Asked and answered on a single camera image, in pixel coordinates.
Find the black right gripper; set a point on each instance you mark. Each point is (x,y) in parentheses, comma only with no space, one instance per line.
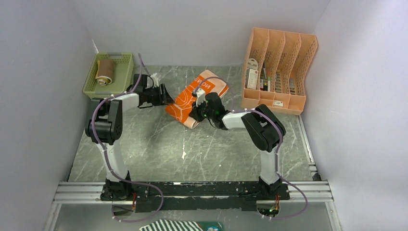
(194,112)

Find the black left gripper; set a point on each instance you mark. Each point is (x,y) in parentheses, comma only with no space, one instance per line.
(164,99)

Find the orange and cream towel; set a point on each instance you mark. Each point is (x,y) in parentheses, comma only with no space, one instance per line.
(208,82)

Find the green perforated plastic basket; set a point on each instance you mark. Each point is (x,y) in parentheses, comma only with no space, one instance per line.
(123,75)

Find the yellow brown bear towel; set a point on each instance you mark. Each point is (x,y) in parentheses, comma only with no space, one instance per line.
(105,71)

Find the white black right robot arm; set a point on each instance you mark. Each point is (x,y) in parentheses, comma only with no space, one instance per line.
(263,127)

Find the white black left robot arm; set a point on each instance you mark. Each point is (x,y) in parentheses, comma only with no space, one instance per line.
(105,126)

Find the white red stationery box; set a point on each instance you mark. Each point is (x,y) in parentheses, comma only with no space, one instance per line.
(252,76)

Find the white hanging card package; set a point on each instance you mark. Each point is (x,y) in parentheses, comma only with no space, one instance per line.
(252,64)

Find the pink plastic file organizer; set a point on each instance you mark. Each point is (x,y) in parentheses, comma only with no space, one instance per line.
(283,60)

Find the teal patterned cloth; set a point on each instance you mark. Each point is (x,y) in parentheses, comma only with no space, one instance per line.
(210,226)

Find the black white striped cloth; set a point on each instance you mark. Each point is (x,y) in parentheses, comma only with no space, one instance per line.
(171,225)

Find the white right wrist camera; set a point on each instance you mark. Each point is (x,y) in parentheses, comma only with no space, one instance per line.
(199,96)

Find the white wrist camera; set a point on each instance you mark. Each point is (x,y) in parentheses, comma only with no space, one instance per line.
(199,96)
(153,81)

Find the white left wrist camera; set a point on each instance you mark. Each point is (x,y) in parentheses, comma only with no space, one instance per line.
(153,81)

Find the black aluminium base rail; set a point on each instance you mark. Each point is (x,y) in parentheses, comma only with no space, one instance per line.
(244,195)

